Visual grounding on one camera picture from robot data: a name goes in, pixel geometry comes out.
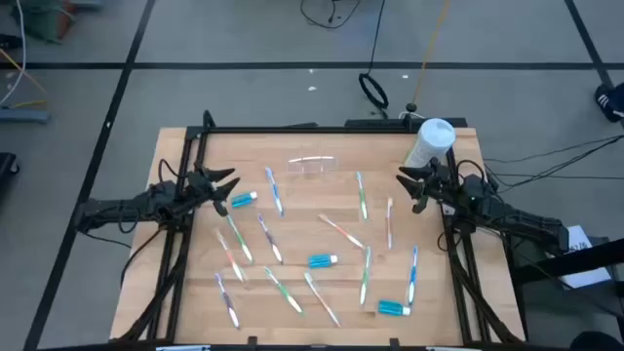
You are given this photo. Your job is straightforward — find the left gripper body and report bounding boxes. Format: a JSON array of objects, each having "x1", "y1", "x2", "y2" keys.
[{"x1": 180, "y1": 168, "x2": 218, "y2": 209}]

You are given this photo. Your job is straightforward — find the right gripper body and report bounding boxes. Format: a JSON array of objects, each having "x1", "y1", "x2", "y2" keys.
[{"x1": 426, "y1": 156, "x2": 462, "y2": 209}]

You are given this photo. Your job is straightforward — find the blue toothpaste tube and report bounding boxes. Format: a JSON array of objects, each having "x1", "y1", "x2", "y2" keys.
[
  {"x1": 377, "y1": 299, "x2": 411, "y2": 317},
  {"x1": 308, "y1": 253, "x2": 339, "y2": 270},
  {"x1": 230, "y1": 191, "x2": 258, "y2": 210}
]

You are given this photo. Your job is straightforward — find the blue toothbrush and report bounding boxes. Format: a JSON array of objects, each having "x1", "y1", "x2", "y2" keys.
[
  {"x1": 407, "y1": 244, "x2": 420, "y2": 306},
  {"x1": 264, "y1": 166, "x2": 286, "y2": 218}
]

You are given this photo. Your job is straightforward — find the green toothbrush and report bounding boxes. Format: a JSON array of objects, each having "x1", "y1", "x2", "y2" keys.
[
  {"x1": 263, "y1": 265, "x2": 304, "y2": 316},
  {"x1": 224, "y1": 214, "x2": 254, "y2": 265},
  {"x1": 355, "y1": 171, "x2": 370, "y2": 221},
  {"x1": 359, "y1": 245, "x2": 372, "y2": 307}
]

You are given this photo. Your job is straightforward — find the purple toothbrush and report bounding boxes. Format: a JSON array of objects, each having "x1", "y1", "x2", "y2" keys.
[
  {"x1": 214, "y1": 272, "x2": 242, "y2": 331},
  {"x1": 256, "y1": 213, "x2": 285, "y2": 265}
]

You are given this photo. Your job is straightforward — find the clear plastic container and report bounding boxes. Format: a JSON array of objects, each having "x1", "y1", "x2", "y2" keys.
[{"x1": 286, "y1": 155, "x2": 339, "y2": 176}]

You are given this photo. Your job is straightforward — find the white wipes canister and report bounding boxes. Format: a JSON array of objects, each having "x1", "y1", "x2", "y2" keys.
[{"x1": 403, "y1": 117, "x2": 457, "y2": 170}]

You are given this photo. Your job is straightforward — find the black power strip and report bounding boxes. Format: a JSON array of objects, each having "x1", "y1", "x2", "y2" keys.
[{"x1": 344, "y1": 118, "x2": 409, "y2": 131}]

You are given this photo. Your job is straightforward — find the black side cart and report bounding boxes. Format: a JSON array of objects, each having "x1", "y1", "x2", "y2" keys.
[{"x1": 501, "y1": 228, "x2": 624, "y2": 323}]

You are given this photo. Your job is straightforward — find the white toothbrush bottom centre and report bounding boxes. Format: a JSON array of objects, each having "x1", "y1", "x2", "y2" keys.
[{"x1": 303, "y1": 271, "x2": 342, "y2": 329}]

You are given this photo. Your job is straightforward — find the white booklet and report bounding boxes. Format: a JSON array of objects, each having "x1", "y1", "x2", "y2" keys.
[{"x1": 560, "y1": 224, "x2": 613, "y2": 290}]

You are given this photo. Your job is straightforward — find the person's shoe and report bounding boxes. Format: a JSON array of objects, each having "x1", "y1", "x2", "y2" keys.
[{"x1": 594, "y1": 82, "x2": 624, "y2": 123}]

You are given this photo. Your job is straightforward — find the grey blue bar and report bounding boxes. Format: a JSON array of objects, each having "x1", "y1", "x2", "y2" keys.
[{"x1": 0, "y1": 107, "x2": 52, "y2": 125}]

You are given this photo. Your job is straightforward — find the black object at floor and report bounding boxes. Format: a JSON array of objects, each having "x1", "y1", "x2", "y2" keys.
[{"x1": 0, "y1": 152, "x2": 20, "y2": 194}]

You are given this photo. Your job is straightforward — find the dark rounded object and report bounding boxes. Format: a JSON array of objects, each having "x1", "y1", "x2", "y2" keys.
[{"x1": 568, "y1": 331, "x2": 623, "y2": 351}]

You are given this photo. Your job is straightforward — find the green bag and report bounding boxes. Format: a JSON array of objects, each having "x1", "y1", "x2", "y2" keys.
[{"x1": 10, "y1": 0, "x2": 79, "y2": 44}]

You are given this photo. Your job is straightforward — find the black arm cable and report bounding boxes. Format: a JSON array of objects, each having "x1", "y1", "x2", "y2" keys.
[{"x1": 120, "y1": 226, "x2": 165, "y2": 289}]

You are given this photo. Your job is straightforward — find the black coiled cable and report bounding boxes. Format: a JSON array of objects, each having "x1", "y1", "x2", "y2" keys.
[{"x1": 358, "y1": 0, "x2": 390, "y2": 111}]

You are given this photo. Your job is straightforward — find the yellow floor cable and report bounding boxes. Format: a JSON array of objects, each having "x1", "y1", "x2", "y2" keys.
[{"x1": 412, "y1": 0, "x2": 452, "y2": 106}]

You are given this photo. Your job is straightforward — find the black looped floor cable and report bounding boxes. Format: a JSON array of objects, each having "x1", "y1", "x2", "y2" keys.
[{"x1": 299, "y1": 0, "x2": 362, "y2": 29}]

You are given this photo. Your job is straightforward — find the thin yellow cable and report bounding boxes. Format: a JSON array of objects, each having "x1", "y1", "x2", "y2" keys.
[{"x1": 0, "y1": 48, "x2": 49, "y2": 109}]

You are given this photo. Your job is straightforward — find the white floor cable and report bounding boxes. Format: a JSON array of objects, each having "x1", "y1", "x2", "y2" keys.
[{"x1": 0, "y1": 0, "x2": 26, "y2": 106}]

